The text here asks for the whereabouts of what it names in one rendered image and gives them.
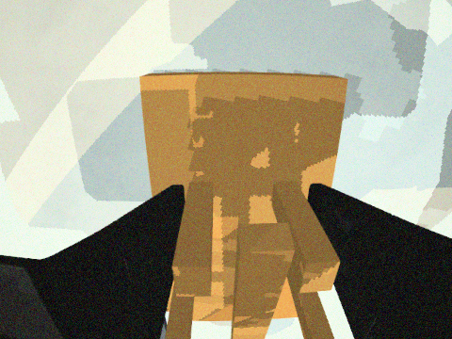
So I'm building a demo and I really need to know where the wooden catapult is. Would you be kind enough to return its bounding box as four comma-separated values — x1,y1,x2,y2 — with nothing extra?
139,72,347,339

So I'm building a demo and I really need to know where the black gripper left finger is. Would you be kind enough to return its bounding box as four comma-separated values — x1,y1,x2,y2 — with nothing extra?
0,185,185,339

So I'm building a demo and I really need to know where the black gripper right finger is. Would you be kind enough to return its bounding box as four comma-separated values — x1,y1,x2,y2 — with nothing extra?
306,184,452,339

